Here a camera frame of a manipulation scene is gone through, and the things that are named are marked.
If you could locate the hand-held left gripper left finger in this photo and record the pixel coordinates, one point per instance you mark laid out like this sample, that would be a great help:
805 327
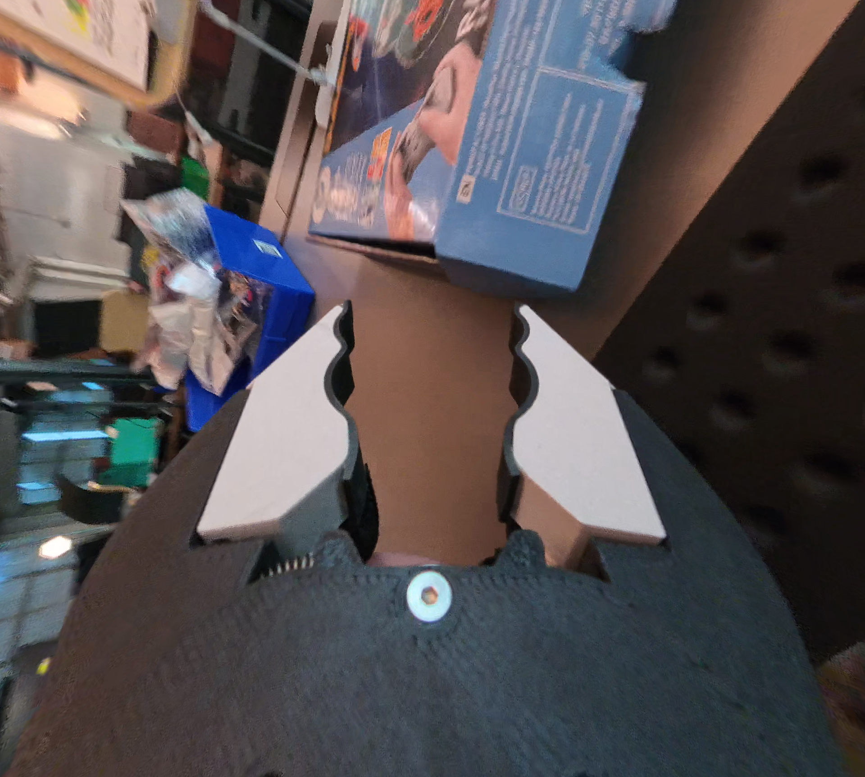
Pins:
277 452

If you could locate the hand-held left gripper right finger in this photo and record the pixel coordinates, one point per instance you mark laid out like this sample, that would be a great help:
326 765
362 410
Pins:
581 452

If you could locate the blue cardboard kit box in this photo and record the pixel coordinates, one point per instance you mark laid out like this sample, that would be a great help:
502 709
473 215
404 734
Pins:
540 114

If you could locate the green bin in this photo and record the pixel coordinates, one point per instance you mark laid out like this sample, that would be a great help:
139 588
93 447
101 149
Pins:
135 452

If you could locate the blue plastic bin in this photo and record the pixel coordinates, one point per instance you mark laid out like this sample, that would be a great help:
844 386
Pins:
284 297

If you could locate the pile of clear plastic bags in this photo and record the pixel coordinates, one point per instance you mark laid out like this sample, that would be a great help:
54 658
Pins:
196 290

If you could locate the black perforated chair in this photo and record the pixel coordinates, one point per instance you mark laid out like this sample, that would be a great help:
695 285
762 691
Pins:
743 351

